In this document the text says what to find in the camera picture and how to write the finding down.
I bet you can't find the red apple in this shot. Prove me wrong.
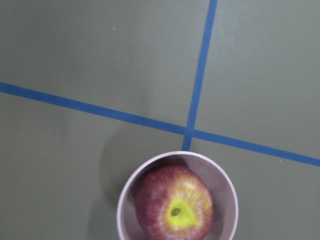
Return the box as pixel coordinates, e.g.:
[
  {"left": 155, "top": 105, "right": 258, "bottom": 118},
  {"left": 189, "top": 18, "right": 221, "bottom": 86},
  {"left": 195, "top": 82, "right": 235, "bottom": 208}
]
[{"left": 135, "top": 164, "right": 214, "bottom": 240}]

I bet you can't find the pink bowl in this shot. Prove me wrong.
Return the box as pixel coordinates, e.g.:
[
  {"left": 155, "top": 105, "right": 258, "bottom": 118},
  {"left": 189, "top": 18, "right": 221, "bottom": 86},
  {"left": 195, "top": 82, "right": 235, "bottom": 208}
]
[{"left": 116, "top": 151, "right": 239, "bottom": 240}]

